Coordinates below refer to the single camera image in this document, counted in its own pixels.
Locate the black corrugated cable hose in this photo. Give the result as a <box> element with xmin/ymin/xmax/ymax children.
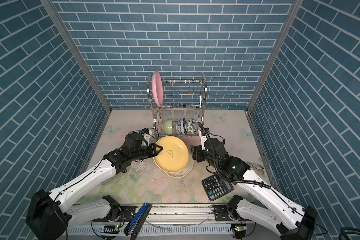
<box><xmin>197</xmin><ymin>121</ymin><xmax>272</xmax><ymax>190</ymax></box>

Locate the silver metal dish rack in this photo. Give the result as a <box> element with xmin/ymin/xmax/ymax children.
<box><xmin>147</xmin><ymin>73</ymin><xmax>208</xmax><ymax>137</ymax></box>

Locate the yellow plastic plate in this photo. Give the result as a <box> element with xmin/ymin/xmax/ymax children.
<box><xmin>154</xmin><ymin>136</ymin><xmax>189</xmax><ymax>173</ymax></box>

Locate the black calculator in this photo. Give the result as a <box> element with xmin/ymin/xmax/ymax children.
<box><xmin>202</xmin><ymin>174</ymin><xmax>234</xmax><ymax>202</ymax></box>

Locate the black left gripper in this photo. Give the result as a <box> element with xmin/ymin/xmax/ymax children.
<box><xmin>130</xmin><ymin>142</ymin><xmax>165</xmax><ymax>162</ymax></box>

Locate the aluminium corner post left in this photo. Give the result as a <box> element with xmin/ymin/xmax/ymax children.
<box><xmin>40</xmin><ymin>0</ymin><xmax>112</xmax><ymax>114</ymax></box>

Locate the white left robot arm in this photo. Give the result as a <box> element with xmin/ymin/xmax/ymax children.
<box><xmin>26</xmin><ymin>132</ymin><xmax>163</xmax><ymax>240</ymax></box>

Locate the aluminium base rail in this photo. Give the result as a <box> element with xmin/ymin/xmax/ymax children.
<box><xmin>40</xmin><ymin>202</ymin><xmax>305</xmax><ymax>240</ymax></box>

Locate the blue black stapler tool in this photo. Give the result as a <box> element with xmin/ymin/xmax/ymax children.
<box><xmin>124</xmin><ymin>203</ymin><xmax>152</xmax><ymax>240</ymax></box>

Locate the light green bowl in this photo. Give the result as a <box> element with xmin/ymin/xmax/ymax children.
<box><xmin>162</xmin><ymin>119</ymin><xmax>174</xmax><ymax>136</ymax></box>

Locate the aluminium corner post right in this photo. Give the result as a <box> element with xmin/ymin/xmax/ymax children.
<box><xmin>247</xmin><ymin>0</ymin><xmax>304</xmax><ymax>114</ymax></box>

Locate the aluminium corner post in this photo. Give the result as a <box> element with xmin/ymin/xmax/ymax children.
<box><xmin>247</xmin><ymin>0</ymin><xmax>304</xmax><ymax>114</ymax></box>
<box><xmin>40</xmin><ymin>0</ymin><xmax>112</xmax><ymax>114</ymax></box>

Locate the blue white patterned bowl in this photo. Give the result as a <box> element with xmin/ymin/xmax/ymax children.
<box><xmin>177</xmin><ymin>118</ymin><xmax>187</xmax><ymax>135</ymax></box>

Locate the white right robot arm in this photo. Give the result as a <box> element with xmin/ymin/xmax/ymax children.
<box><xmin>190</xmin><ymin>138</ymin><xmax>317</xmax><ymax>240</ymax></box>

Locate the green leaf patterned bowl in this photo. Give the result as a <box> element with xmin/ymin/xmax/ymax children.
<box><xmin>186</xmin><ymin>118</ymin><xmax>198</xmax><ymax>135</ymax></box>

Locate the pink plastic plate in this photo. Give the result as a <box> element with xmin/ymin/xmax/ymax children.
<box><xmin>152</xmin><ymin>72</ymin><xmax>164</xmax><ymax>107</ymax></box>

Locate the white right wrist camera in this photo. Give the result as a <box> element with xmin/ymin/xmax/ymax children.
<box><xmin>199</xmin><ymin>128</ymin><xmax>210</xmax><ymax>151</ymax></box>

